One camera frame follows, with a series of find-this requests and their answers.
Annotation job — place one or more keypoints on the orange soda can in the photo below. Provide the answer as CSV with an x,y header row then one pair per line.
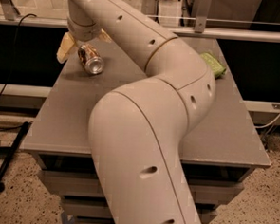
x,y
91,60

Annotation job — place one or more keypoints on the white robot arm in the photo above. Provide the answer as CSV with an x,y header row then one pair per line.
x,y
134,131

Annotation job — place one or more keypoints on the black rod on floor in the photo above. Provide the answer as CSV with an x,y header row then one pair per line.
x,y
12,150

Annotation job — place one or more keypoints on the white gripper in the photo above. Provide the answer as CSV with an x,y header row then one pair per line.
x,y
83,32

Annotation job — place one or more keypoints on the metal railing frame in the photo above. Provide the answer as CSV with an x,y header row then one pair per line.
x,y
257,20

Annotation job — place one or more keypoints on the green chip bag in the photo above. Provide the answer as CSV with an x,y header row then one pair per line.
x,y
217,67

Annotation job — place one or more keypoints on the grey drawer cabinet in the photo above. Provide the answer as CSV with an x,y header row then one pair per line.
x,y
215,156

